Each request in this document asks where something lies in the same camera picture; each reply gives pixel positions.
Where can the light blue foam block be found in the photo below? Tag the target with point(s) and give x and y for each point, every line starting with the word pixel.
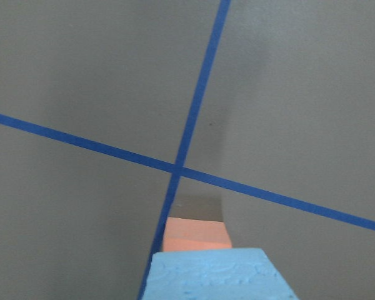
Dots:
pixel 238 273

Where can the orange foam block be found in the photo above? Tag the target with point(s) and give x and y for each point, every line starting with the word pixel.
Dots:
pixel 192 235

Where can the blue tape line lengthwise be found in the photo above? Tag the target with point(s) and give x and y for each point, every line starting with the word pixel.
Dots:
pixel 189 127

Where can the blue tape line crosswise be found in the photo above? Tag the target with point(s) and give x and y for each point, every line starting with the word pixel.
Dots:
pixel 186 172

